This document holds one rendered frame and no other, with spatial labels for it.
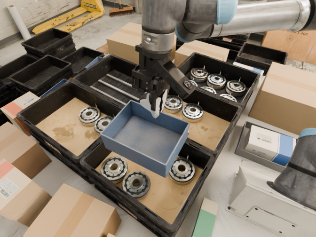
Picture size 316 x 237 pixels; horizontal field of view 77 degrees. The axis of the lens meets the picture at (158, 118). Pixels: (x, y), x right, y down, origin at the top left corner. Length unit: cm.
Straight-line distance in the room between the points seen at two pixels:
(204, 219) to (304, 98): 75
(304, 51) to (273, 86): 232
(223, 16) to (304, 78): 93
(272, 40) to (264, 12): 280
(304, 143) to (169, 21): 57
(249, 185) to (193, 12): 52
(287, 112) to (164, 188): 75
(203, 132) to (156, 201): 38
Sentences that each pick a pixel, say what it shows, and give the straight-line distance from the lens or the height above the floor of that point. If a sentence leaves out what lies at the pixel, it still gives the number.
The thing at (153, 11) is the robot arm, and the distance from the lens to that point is 44.
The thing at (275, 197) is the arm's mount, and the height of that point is 95.
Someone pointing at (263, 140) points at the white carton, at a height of 79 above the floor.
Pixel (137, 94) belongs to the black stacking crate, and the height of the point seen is 83.
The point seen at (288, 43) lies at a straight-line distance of 347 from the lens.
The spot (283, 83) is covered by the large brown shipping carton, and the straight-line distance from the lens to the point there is 125.
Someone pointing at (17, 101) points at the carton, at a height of 85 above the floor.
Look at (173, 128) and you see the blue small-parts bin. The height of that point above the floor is 108.
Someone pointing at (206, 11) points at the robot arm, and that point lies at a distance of 46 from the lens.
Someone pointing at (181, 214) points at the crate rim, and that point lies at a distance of 66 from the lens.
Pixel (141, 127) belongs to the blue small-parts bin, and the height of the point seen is 107.
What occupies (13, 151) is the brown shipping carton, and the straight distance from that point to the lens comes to 102.
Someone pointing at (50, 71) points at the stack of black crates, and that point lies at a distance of 209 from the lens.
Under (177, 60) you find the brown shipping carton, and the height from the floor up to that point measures 80.
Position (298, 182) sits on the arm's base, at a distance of 77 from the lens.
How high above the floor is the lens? 156
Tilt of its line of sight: 49 degrees down
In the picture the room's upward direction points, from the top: straight up
